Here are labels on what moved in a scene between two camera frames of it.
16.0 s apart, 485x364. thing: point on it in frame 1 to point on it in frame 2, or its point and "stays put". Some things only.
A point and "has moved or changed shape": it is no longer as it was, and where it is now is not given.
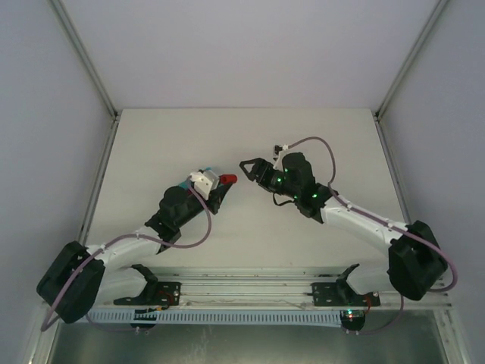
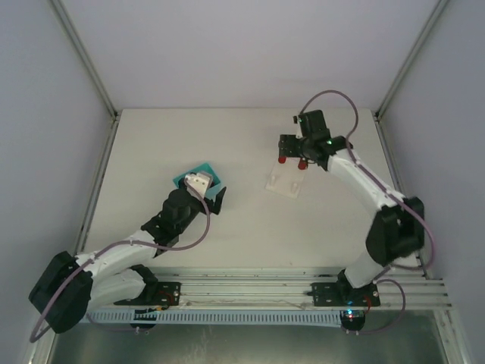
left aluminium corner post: [85, 55] stays put
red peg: [227, 178] has moved or changed shape
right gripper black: [264, 173] to [289, 145]
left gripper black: [217, 198] stays put
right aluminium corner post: [434, 15] stays put
